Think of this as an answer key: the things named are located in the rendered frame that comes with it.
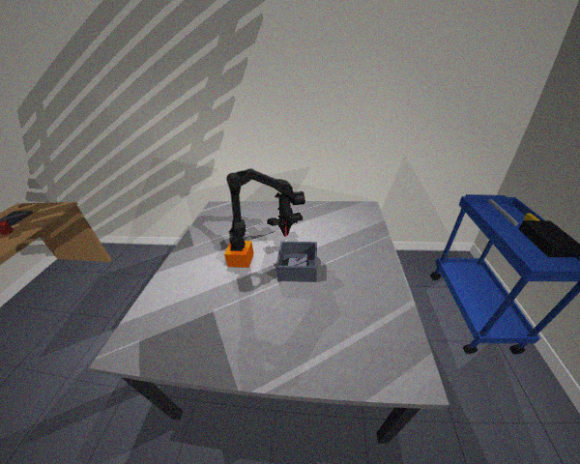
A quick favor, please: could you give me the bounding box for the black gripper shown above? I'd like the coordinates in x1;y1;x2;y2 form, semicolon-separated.
267;206;293;236

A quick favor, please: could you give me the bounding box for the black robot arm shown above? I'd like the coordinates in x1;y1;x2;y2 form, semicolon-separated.
227;169;305;251

